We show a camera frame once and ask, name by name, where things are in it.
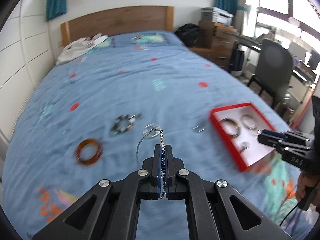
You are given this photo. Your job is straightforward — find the dark blue bag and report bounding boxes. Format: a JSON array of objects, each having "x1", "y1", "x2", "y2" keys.
[{"x1": 230, "y1": 47, "x2": 245, "y2": 74}]

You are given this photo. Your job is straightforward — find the thin silver bangle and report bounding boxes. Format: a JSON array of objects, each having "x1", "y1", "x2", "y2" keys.
[{"x1": 240, "y1": 114, "x2": 258, "y2": 130}]

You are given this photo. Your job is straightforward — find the amber bangle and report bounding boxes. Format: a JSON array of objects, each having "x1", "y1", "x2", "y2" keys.
[{"x1": 74, "y1": 138, "x2": 103, "y2": 167}]

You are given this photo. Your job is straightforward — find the dark green bangle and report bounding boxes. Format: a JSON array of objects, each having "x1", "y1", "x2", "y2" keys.
[{"x1": 220, "y1": 118, "x2": 242, "y2": 138}]

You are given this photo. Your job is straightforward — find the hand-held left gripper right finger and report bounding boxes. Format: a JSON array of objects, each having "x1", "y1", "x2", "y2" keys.
[{"x1": 165, "y1": 144, "x2": 293, "y2": 240}]

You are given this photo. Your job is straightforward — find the white printer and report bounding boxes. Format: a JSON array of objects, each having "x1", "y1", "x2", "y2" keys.
[{"x1": 201, "y1": 7, "x2": 234, "y2": 23}]

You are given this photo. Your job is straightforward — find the beaded bracelet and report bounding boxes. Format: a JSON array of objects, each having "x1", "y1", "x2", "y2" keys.
[{"x1": 110, "y1": 112, "x2": 143, "y2": 137}]

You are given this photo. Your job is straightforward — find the wooden drawer cabinet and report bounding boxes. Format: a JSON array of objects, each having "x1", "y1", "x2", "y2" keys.
[{"x1": 189, "y1": 22, "x2": 238, "y2": 68}]

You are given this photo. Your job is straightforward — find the window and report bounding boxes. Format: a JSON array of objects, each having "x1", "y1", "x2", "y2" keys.
[{"x1": 245, "y1": 0, "x2": 320, "y2": 55}]

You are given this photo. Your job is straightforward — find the white cloth bag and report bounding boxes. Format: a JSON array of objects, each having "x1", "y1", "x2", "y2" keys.
[{"x1": 56, "y1": 33, "x2": 109, "y2": 65}]

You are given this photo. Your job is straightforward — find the black backpack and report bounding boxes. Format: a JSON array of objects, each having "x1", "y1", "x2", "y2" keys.
[{"x1": 174, "y1": 24, "x2": 200, "y2": 48}]

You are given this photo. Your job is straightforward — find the wooden headboard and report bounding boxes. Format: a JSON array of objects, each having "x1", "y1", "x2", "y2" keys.
[{"x1": 60, "y1": 6, "x2": 174, "y2": 47}]

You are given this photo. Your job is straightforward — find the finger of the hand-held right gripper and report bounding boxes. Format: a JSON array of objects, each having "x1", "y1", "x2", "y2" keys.
[
  {"x1": 262, "y1": 129, "x2": 287, "y2": 138},
  {"x1": 257, "y1": 134, "x2": 284, "y2": 152}
]

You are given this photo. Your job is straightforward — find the grey chair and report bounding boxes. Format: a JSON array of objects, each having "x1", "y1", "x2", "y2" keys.
[{"x1": 247, "y1": 39, "x2": 294, "y2": 108}]

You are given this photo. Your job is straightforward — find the black cable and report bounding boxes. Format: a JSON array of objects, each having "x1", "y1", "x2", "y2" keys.
[{"x1": 277, "y1": 203, "x2": 301, "y2": 228}]

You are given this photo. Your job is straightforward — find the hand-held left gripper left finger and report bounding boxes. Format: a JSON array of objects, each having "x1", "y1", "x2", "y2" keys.
[{"x1": 31, "y1": 144, "x2": 163, "y2": 240}]

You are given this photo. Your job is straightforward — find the person's right hand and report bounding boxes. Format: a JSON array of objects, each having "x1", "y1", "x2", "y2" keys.
[{"x1": 296, "y1": 171, "x2": 317, "y2": 207}]

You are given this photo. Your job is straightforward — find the white wardrobe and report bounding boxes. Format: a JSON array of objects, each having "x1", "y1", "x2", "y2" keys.
[{"x1": 0, "y1": 0, "x2": 63, "y2": 140}]

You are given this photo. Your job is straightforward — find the silver chain necklace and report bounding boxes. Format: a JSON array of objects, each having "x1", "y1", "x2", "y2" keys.
[{"x1": 136, "y1": 128, "x2": 167, "y2": 200}]

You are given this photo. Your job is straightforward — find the red cardboard box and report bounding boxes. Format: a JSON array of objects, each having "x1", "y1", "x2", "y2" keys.
[{"x1": 209, "y1": 102, "x2": 278, "y2": 172}]

